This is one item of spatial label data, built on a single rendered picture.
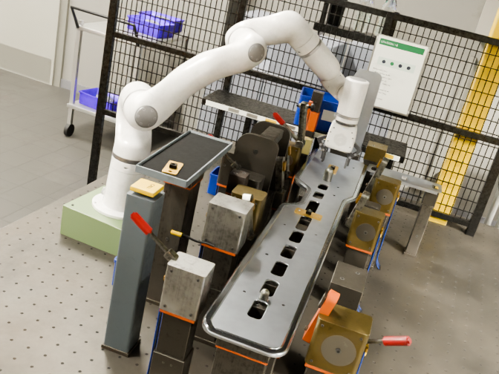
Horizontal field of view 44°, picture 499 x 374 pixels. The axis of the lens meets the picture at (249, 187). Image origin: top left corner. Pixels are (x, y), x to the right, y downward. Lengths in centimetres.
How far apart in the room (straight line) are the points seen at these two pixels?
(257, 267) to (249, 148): 47
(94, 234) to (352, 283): 91
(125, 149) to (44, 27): 418
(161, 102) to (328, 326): 94
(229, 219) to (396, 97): 142
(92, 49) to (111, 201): 391
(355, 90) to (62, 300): 118
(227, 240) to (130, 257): 25
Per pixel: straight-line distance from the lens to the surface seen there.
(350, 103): 223
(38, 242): 211
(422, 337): 209
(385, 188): 225
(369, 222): 192
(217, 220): 157
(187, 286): 137
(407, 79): 279
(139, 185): 146
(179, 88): 198
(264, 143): 188
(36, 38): 621
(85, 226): 209
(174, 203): 171
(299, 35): 207
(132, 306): 159
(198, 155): 171
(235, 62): 197
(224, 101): 277
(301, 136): 231
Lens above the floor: 176
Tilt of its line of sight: 22 degrees down
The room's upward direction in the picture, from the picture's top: 13 degrees clockwise
